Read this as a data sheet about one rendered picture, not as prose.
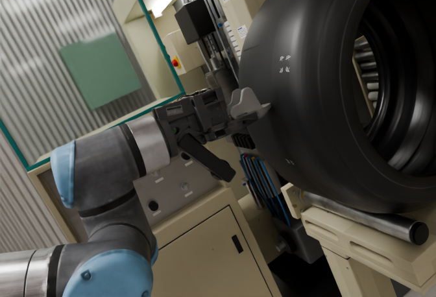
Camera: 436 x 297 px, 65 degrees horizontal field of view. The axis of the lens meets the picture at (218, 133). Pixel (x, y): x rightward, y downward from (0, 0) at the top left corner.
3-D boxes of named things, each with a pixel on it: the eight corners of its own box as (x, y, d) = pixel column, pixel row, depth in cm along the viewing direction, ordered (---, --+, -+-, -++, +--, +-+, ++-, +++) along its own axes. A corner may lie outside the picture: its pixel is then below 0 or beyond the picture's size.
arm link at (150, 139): (150, 179, 51) (139, 170, 60) (180, 166, 53) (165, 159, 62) (129, 123, 50) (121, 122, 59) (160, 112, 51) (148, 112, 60)
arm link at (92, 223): (100, 303, 48) (65, 224, 46) (109, 264, 59) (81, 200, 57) (164, 275, 49) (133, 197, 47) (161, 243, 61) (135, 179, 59)
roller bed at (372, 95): (372, 121, 125) (346, 44, 118) (399, 104, 130) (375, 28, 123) (423, 123, 107) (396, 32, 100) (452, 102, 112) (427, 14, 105)
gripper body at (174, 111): (225, 85, 56) (156, 109, 52) (241, 133, 58) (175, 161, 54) (208, 87, 63) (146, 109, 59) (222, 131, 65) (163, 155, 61)
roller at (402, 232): (316, 192, 98) (307, 205, 97) (306, 183, 97) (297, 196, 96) (433, 231, 66) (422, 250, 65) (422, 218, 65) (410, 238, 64)
